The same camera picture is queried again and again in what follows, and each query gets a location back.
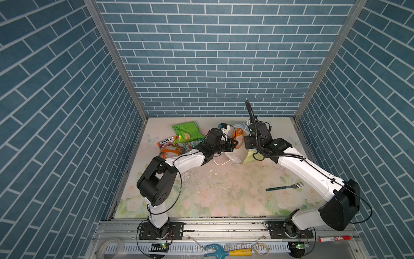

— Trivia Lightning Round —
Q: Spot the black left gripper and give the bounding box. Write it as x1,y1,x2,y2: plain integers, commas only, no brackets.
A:
210,137,238,154

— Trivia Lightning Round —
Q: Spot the floral paper gift bag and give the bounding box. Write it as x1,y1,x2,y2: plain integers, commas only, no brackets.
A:
213,123,249,166

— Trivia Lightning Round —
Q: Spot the teal Fox's mint candy bag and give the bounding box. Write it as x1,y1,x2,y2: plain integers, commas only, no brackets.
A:
183,140,202,152

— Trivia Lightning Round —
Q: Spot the green chips bag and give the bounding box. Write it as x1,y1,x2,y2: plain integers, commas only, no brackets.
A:
172,121,204,144

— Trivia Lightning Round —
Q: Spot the orange clear snack bag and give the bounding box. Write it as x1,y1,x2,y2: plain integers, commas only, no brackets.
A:
159,145,185,159

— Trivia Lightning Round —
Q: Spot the orange Fox's fruits candy bag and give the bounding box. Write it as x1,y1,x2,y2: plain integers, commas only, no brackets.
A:
157,136,177,149

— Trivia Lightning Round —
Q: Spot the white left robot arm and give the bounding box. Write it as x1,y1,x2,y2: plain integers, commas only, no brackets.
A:
136,123,238,239

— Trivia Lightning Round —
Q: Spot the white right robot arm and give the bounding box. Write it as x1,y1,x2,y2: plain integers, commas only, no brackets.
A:
244,101,361,238

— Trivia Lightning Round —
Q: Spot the rubber band loop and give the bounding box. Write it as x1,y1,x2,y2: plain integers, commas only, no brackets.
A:
251,243,271,256

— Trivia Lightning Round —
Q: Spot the red white marker pen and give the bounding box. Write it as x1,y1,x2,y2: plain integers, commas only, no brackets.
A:
318,236,351,242

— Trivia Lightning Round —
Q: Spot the clear tape roll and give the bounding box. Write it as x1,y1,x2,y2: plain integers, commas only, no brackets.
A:
95,238,125,259

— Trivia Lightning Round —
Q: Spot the teal handled fork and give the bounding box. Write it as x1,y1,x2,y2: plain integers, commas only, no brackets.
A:
265,182,305,192

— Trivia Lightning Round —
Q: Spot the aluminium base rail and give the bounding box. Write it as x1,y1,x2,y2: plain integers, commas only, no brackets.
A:
86,217,367,259

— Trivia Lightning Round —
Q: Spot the teal yellow handled tool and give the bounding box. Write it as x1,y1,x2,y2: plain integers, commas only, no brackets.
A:
204,243,253,259

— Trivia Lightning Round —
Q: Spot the aluminium corner post left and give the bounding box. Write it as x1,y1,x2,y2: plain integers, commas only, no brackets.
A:
84,0,148,123

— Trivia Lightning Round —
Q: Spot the aluminium corner post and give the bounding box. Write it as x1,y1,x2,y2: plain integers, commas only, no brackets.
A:
84,0,148,123
293,0,368,123

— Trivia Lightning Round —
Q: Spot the aluminium corner post right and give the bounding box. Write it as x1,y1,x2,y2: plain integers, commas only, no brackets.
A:
293,0,368,123

